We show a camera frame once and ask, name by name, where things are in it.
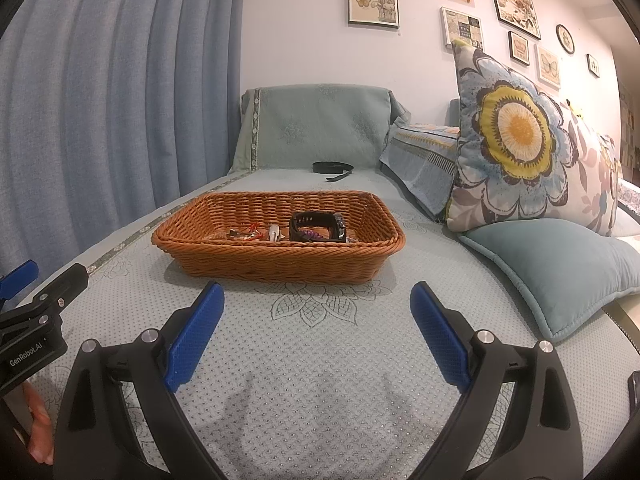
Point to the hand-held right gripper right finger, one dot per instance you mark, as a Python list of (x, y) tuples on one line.
[(440, 340)]

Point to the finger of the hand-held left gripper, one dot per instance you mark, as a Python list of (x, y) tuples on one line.
[(17, 280), (55, 292)]

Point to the small dark framed picture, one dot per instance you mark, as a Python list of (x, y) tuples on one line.
[(519, 48)]

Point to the orange wicker basket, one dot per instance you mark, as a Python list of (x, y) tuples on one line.
[(280, 260)]

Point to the pink floral cushion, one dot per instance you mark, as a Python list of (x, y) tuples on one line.
[(595, 180)]

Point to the yellow plush toy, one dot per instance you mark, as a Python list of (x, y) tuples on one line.
[(575, 108)]

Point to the person's left hand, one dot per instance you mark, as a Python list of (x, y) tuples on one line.
[(40, 425)]

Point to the plain teal cushion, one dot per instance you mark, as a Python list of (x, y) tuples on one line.
[(555, 275)]

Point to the teal covered sofa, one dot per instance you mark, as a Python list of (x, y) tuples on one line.
[(320, 410)]

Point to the black wrist watch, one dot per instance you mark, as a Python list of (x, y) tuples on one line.
[(320, 225)]

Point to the tiny dark framed picture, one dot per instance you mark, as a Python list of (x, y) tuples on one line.
[(593, 65)]

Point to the bookshelf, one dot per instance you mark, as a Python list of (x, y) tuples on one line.
[(630, 130)]

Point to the black framed floral picture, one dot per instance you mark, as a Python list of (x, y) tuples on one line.
[(514, 6)]

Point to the small white jewelry piece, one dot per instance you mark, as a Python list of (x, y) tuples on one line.
[(273, 232)]

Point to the patterned sofa back cushion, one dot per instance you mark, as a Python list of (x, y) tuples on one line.
[(420, 160)]

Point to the round framed picture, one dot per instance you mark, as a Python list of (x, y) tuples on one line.
[(565, 39)]

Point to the blue curtain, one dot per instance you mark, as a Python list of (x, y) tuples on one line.
[(110, 100)]

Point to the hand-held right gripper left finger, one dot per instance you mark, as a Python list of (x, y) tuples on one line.
[(196, 335)]

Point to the large yellow flower cushion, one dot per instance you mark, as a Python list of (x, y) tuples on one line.
[(510, 130)]

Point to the white framed picture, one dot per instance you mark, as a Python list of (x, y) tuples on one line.
[(461, 27)]

